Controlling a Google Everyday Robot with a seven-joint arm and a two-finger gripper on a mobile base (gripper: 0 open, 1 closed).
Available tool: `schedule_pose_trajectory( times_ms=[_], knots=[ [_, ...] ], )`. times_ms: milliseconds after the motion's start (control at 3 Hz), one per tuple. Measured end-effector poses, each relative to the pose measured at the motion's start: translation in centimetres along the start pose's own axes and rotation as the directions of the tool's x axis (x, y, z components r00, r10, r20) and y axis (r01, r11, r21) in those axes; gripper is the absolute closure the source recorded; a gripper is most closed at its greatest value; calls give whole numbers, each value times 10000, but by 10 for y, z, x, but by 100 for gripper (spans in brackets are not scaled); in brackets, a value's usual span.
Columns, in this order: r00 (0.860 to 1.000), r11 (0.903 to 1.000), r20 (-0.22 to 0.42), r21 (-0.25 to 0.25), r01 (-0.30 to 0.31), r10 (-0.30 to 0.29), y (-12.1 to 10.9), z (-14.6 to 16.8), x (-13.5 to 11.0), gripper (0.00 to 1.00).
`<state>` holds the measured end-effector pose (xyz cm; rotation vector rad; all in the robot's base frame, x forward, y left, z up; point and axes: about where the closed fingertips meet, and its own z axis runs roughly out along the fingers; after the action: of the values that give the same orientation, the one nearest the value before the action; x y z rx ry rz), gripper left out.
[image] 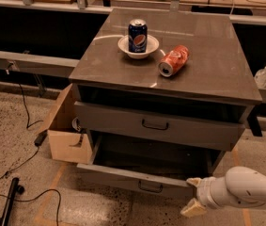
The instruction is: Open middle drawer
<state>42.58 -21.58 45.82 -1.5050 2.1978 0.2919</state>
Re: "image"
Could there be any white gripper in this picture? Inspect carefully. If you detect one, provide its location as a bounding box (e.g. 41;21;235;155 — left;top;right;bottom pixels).
180;177;233;218

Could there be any grey drawer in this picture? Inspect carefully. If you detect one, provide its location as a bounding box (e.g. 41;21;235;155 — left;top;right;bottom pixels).
74;102;244;151
78;133;224;201

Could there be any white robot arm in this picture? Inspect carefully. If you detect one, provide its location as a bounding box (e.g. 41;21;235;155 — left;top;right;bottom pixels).
180;167;266;218

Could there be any grey top drawer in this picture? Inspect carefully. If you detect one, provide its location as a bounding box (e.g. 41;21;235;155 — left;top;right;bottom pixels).
74;102;244;151

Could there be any grey drawer cabinet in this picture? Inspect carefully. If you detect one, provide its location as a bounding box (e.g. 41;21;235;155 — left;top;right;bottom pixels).
69;7;263;181

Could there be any clear plastic bottle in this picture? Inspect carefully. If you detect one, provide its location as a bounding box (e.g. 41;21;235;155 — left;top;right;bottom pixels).
254;66;266;89

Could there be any cardboard box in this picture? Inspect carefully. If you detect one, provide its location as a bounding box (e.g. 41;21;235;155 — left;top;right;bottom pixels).
39;85;93;164

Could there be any orange soda can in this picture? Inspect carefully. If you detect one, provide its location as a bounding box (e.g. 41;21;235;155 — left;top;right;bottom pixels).
158;45;190;77

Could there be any white bowl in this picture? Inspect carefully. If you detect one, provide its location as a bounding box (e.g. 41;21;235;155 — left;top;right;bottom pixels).
117;35;160;59

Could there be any black power adapter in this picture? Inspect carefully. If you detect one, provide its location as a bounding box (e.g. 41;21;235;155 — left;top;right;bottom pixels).
34;131;47;147

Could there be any blue pepsi can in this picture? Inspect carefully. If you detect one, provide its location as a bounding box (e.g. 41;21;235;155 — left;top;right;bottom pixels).
128;19;148;53

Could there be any black metal stand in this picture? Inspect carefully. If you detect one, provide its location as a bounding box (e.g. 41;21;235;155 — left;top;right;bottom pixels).
0;178;24;226

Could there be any black floor cable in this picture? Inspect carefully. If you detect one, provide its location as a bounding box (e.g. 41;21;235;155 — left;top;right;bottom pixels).
0;82;62;226

